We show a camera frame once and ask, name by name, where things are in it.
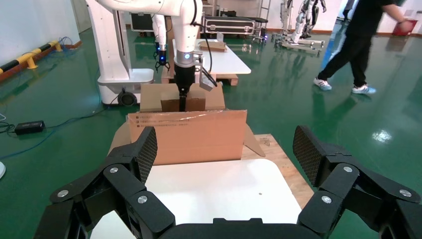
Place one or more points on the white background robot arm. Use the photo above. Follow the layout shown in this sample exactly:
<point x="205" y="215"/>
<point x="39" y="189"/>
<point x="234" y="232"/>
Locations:
<point x="160" y="39"/>

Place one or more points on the white background robot body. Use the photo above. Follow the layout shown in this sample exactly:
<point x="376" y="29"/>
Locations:
<point x="112" y="49"/>

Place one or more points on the long black flight case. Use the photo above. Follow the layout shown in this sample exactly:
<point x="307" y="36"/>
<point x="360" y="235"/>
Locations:
<point x="227" y="25"/>

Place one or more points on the yellow black floor barrier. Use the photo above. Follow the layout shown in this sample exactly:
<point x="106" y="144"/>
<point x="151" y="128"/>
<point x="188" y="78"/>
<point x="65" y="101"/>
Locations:
<point x="31" y="61"/>

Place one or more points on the white background table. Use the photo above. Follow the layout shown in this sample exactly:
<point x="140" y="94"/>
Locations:
<point x="227" y="62"/>

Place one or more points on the silver humanoid robot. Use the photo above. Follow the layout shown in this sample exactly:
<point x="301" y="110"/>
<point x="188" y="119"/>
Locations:
<point x="308" y="16"/>

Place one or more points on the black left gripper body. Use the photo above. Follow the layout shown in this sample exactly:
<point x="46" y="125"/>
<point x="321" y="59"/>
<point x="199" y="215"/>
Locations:
<point x="184" y="77"/>

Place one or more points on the big open cardboard box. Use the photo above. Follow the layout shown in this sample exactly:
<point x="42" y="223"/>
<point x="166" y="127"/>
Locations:
<point x="197" y="138"/>

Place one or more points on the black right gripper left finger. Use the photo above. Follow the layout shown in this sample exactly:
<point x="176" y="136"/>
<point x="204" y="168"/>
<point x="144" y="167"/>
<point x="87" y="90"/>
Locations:
<point x="125" y="184"/>

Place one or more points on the small brown cardboard box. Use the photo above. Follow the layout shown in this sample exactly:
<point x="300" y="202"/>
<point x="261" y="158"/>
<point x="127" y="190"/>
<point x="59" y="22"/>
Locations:
<point x="196" y="104"/>

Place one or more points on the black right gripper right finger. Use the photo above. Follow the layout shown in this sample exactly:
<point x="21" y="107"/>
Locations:
<point x="339" y="184"/>

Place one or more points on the red cabinet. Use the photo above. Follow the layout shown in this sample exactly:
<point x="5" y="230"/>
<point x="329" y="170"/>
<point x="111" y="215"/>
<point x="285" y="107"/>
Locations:
<point x="400" y="31"/>

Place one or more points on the white round floor base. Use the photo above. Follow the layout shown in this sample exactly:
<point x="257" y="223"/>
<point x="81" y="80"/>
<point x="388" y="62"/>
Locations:
<point x="2" y="170"/>

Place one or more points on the flat folded cardboard sheet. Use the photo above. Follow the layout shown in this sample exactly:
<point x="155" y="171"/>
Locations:
<point x="213" y="46"/>

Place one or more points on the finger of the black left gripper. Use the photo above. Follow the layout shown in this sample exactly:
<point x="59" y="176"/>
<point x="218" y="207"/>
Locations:
<point x="180" y="102"/>
<point x="185" y="102"/>

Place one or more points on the black power adapter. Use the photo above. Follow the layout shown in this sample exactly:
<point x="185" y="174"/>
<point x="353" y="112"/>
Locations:
<point x="29" y="127"/>

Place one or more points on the grey humanoid robot stand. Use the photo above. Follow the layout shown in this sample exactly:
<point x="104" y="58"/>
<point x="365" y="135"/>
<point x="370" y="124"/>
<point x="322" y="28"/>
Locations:
<point x="303" y="44"/>

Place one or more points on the person in black clothes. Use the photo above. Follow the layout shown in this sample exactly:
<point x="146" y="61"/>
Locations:
<point x="359" y="39"/>

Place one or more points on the white humanoid robot legs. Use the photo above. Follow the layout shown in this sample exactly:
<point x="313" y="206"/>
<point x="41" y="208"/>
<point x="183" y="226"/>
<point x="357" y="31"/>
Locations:
<point x="286" y="13"/>

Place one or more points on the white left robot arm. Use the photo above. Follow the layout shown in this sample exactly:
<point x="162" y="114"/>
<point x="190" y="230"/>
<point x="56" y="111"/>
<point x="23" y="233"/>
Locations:
<point x="165" y="6"/>

